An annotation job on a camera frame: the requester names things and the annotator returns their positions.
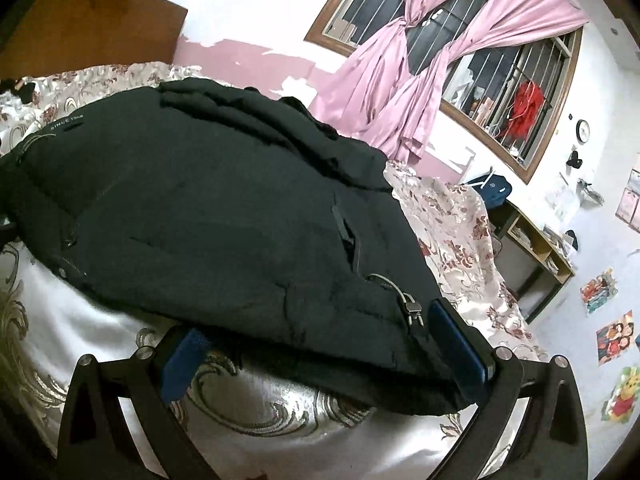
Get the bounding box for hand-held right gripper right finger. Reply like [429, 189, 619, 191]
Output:
[427, 297, 590, 480]

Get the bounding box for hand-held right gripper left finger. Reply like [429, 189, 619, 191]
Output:
[57, 327, 211, 480]

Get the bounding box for black padded jacket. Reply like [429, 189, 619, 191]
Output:
[0, 77, 483, 417]

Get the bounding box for wooden shelf unit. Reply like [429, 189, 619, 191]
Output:
[487, 199, 576, 324]

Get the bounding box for floral satin blanket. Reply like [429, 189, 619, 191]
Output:
[0, 60, 551, 480]

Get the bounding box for stack of papers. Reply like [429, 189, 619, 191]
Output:
[542, 225, 572, 257]

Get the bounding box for blue bag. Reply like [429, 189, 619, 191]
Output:
[467, 172, 512, 212]

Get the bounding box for yellow cartoon bear poster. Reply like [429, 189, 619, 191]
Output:
[601, 366, 640, 424]

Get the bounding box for bottles on window sill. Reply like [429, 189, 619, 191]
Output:
[467, 95, 497, 124]

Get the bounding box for red hanging cloth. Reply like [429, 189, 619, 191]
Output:
[502, 80, 546, 142]

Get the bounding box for wooden framed barred window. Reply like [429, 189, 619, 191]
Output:
[305, 0, 586, 185]

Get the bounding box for small dark cloth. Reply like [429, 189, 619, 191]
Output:
[0, 77, 40, 107]

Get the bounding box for wooden headboard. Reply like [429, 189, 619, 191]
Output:
[0, 0, 189, 84]

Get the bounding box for colourful wall poster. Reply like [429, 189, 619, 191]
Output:
[580, 267, 617, 314]

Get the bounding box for wall poster with figures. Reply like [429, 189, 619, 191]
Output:
[595, 310, 637, 367]

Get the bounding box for white paper on wall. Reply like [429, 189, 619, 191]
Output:
[545, 175, 576, 222]

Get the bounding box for metal wall hook rack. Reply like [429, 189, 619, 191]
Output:
[575, 177, 606, 207]

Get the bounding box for wall calendar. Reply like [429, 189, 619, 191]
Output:
[617, 170, 640, 234]

